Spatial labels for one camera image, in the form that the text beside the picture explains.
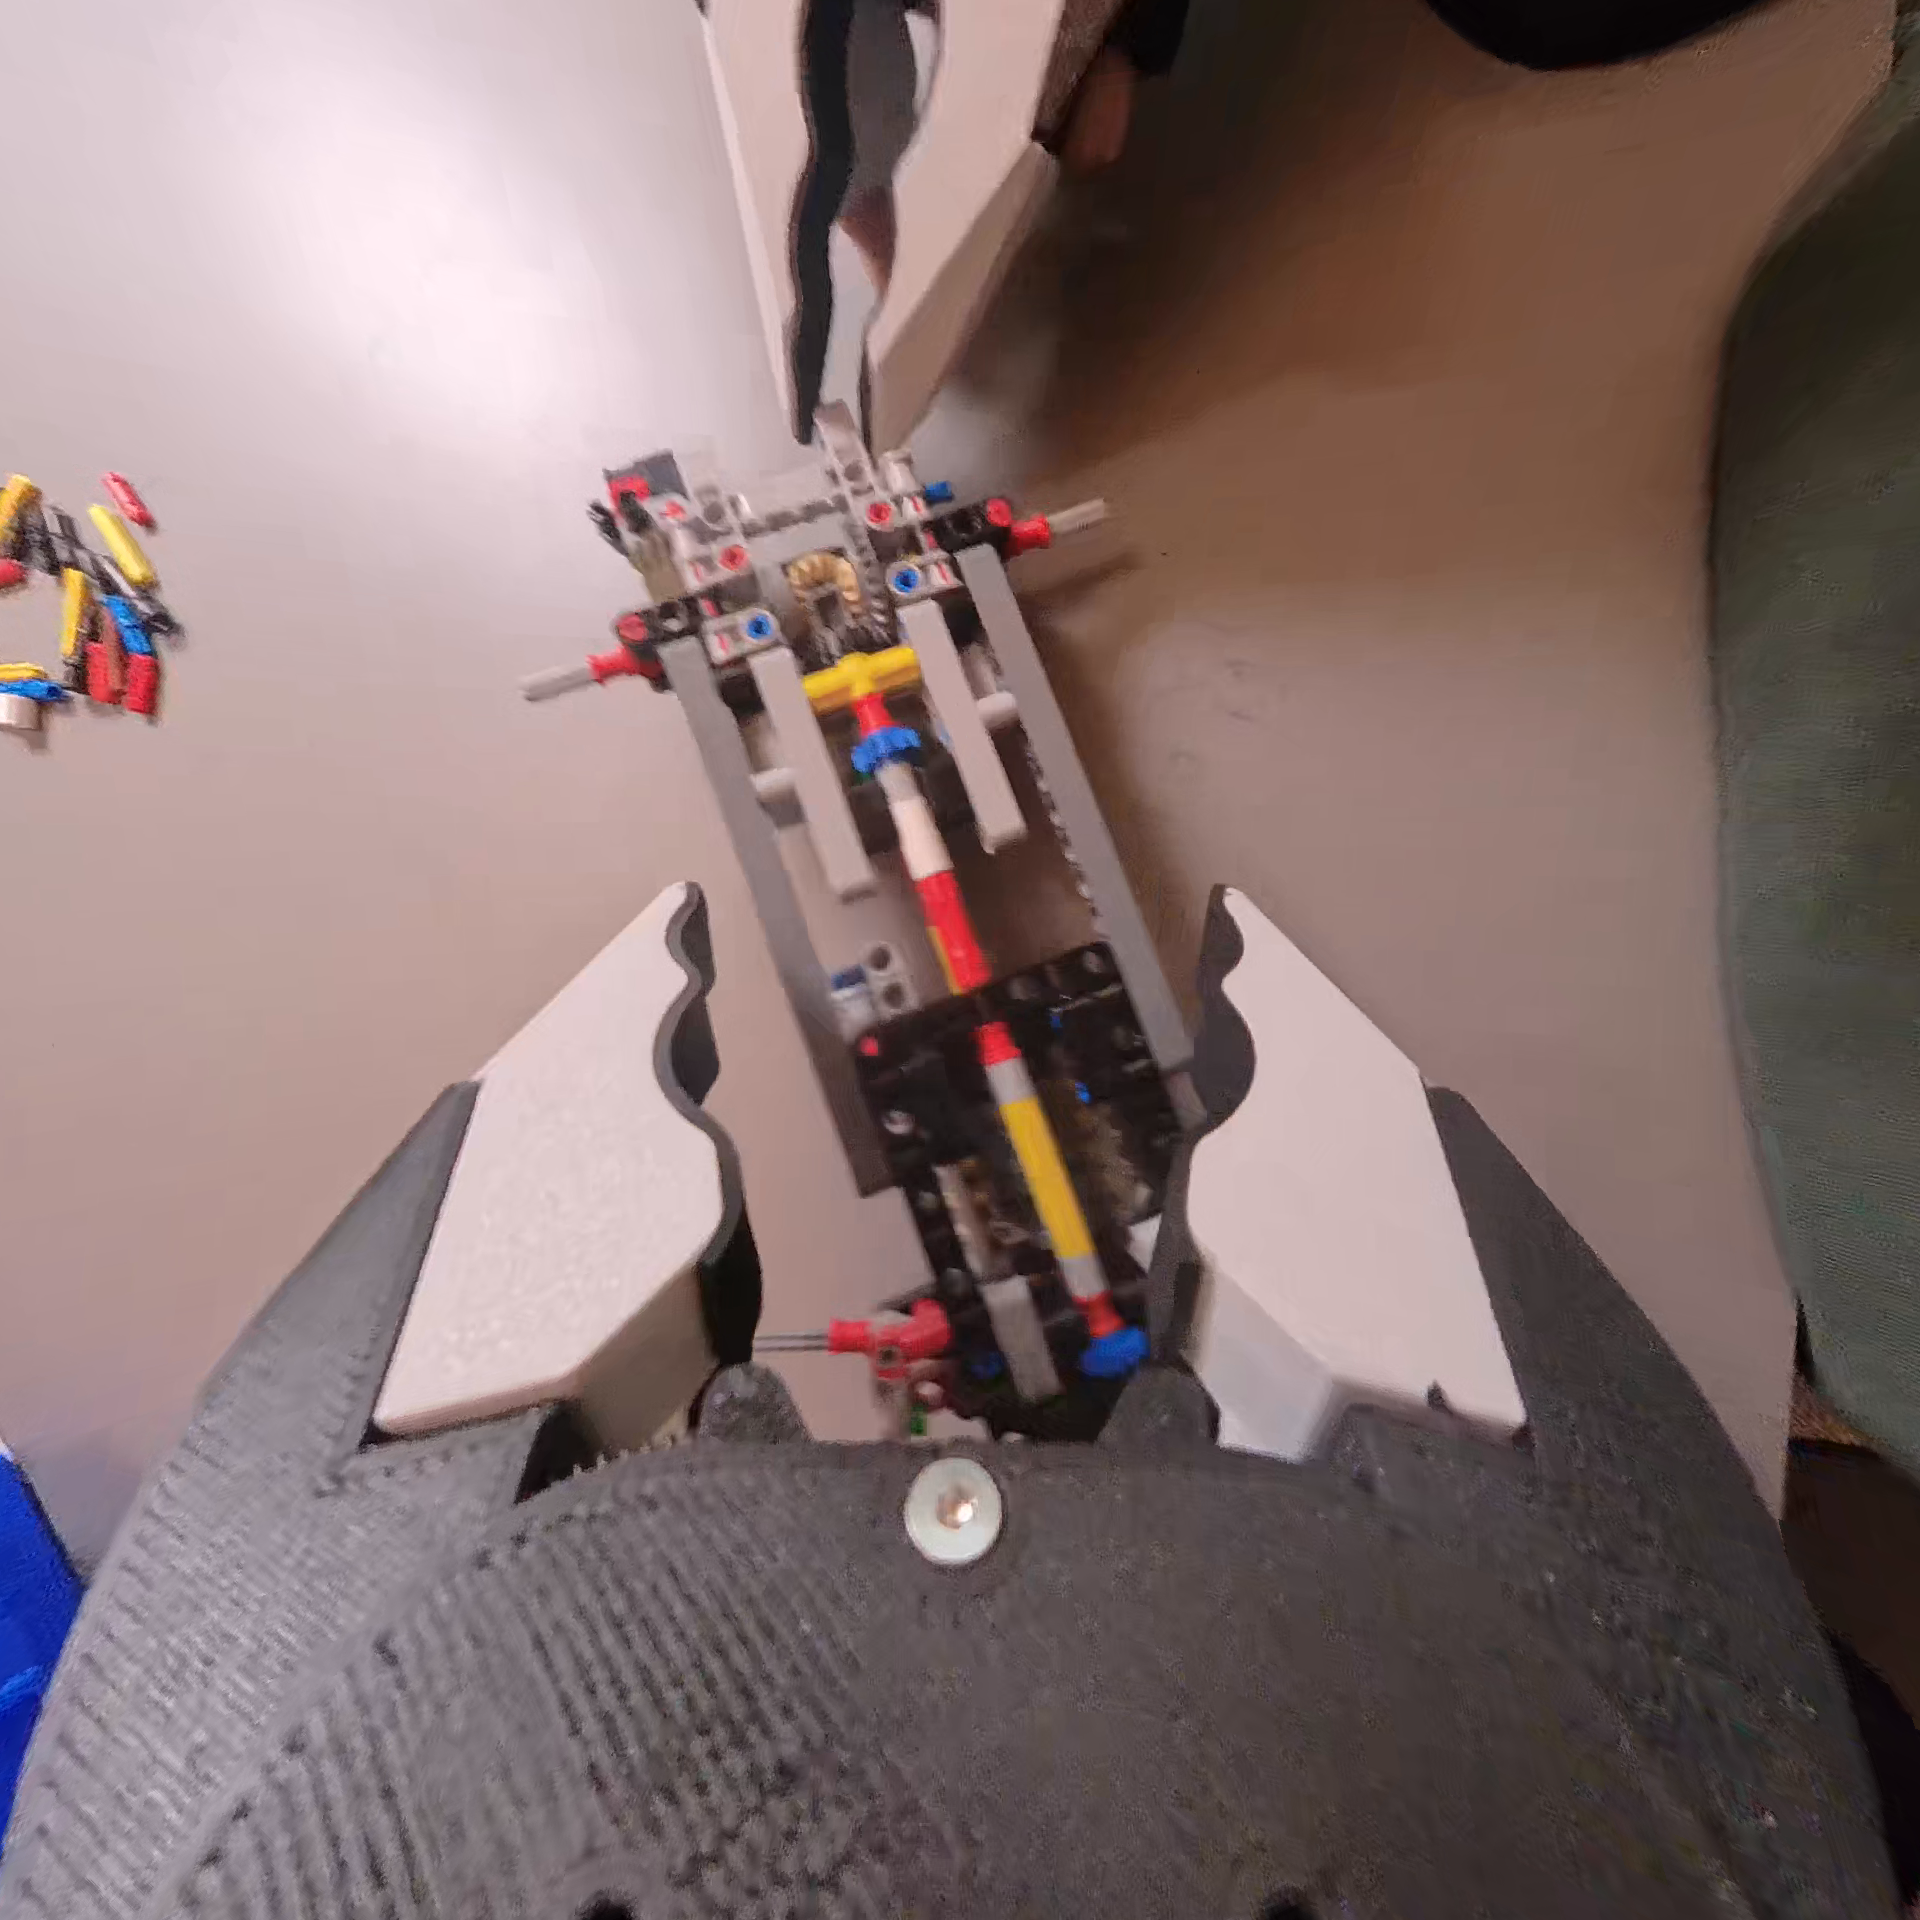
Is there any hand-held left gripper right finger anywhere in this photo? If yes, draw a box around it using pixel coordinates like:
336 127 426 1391
1178 881 1528 1461

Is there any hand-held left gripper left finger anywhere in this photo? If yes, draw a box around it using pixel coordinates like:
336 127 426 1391
370 881 751 1435

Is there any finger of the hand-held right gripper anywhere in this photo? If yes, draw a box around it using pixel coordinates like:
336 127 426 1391
864 0 1073 453
703 0 837 440

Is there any lego car chassis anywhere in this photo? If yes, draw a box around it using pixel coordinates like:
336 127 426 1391
520 440 1201 1418

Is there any person's right forearm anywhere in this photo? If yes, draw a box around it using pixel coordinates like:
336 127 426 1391
1417 0 1779 69

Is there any pile of loose lego pieces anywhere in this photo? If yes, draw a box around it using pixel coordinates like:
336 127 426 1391
0 466 183 736

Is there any person's right hand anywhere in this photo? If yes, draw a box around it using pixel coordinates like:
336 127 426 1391
1051 44 1142 170

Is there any person's green sweatshirt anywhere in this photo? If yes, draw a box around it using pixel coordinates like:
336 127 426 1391
1710 15 1920 1479

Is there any blue storage bin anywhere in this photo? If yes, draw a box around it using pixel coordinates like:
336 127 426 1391
0 1436 87 1824

